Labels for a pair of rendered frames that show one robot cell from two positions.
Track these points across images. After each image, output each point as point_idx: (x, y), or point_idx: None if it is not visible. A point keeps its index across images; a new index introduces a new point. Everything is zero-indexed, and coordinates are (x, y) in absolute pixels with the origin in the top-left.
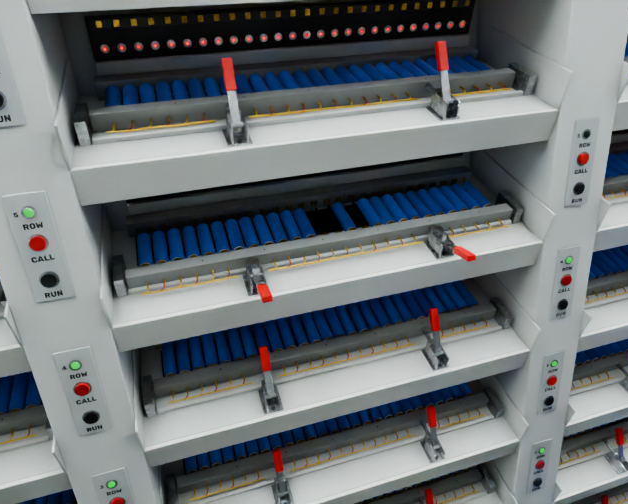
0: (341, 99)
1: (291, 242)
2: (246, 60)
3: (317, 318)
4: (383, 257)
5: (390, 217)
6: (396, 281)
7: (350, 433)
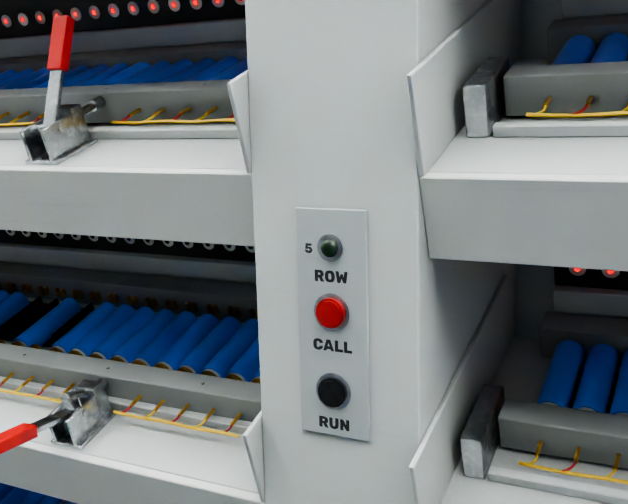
0: None
1: None
2: None
3: (46, 496)
4: (2, 406)
5: (81, 343)
6: None
7: None
